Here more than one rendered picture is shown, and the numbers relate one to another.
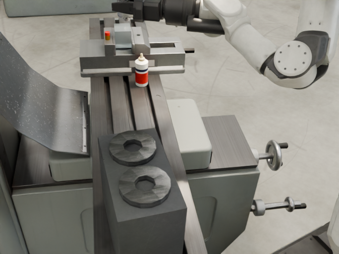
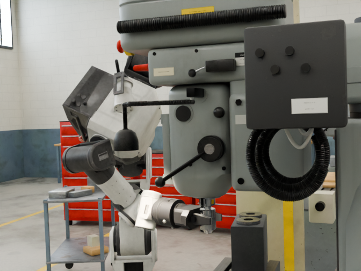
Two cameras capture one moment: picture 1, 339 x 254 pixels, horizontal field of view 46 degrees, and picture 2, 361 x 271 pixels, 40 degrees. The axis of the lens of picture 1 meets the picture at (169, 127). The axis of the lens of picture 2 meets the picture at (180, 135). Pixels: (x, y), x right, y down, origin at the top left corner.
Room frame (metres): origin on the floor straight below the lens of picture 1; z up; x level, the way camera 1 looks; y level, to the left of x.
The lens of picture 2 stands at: (2.28, 0.82, 1.56)
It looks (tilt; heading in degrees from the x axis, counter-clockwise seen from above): 3 degrees down; 211
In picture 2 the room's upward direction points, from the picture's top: 2 degrees counter-clockwise
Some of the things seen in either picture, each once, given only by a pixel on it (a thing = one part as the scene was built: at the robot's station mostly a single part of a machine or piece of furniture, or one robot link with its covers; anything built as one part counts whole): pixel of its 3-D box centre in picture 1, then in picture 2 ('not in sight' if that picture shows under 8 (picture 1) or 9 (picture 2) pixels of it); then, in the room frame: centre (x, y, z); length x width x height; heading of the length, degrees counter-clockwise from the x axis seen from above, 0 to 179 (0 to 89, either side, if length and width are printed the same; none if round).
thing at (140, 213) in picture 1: (138, 199); (250, 242); (0.52, 0.05, 1.04); 0.22 x 0.12 x 0.20; 18
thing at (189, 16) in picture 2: not in sight; (197, 20); (1.14, 0.19, 1.79); 0.45 x 0.04 x 0.04; 101
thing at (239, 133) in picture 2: not in sight; (272, 139); (0.96, 0.32, 1.47); 0.24 x 0.19 x 0.26; 11
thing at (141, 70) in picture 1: (141, 69); not in sight; (1.09, 0.10, 1.00); 0.04 x 0.04 x 0.11
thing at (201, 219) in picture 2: not in sight; (201, 220); (1.03, 0.13, 1.24); 0.06 x 0.02 x 0.03; 83
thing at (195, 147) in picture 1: (129, 133); not in sight; (1.00, 0.13, 0.80); 0.50 x 0.35 x 0.12; 101
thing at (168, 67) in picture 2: not in sight; (217, 66); (0.99, 0.17, 1.68); 0.34 x 0.24 x 0.10; 101
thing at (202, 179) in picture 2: not in sight; (206, 140); (1.00, 0.13, 1.47); 0.21 x 0.19 x 0.32; 11
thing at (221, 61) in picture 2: not in sight; (211, 68); (1.12, 0.22, 1.66); 0.12 x 0.04 x 0.04; 101
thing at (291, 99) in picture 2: not in sight; (295, 77); (1.27, 0.49, 1.62); 0.20 x 0.09 x 0.21; 101
